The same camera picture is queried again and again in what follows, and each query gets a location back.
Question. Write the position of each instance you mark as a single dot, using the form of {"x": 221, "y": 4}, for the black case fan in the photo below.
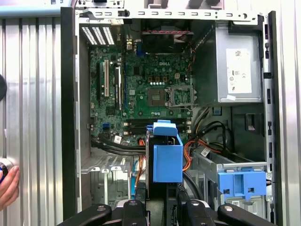
{"x": 164, "y": 40}

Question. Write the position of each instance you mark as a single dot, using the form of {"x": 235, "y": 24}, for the person's hand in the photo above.
{"x": 9, "y": 188}

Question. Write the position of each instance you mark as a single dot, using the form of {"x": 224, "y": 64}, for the metal socket cover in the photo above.
{"x": 193, "y": 96}

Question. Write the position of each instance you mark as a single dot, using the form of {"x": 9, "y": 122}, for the black PC case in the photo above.
{"x": 68, "y": 117}

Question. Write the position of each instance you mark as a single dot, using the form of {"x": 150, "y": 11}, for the CPU socket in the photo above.
{"x": 157, "y": 97}

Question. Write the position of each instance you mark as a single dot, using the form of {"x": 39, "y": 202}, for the grey metal card bracket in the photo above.
{"x": 98, "y": 13}

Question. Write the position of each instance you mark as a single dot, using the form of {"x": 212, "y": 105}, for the blue drive latch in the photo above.
{"x": 242, "y": 183}

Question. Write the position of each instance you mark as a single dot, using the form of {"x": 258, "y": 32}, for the hard disk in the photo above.
{"x": 167, "y": 162}

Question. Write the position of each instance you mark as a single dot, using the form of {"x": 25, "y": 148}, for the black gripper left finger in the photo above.
{"x": 94, "y": 215}

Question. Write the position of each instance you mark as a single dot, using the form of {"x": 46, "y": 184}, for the green motherboard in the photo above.
{"x": 141, "y": 70}

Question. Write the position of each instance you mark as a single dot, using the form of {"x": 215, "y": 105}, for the grey power supply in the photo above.
{"x": 211, "y": 70}

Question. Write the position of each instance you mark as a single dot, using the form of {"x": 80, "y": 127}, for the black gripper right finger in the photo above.
{"x": 235, "y": 216}

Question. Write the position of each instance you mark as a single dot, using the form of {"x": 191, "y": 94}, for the grey parts rack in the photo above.
{"x": 183, "y": 3}

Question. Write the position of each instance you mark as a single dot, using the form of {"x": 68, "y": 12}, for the grey metal disk bay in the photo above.
{"x": 105, "y": 164}

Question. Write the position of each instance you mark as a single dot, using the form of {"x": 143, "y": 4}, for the white expansion slot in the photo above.
{"x": 106, "y": 77}

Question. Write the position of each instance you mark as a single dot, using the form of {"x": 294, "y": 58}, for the black expansion slot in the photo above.
{"x": 99, "y": 82}

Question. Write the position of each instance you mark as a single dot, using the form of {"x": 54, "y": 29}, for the black round puck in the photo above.
{"x": 2, "y": 87}

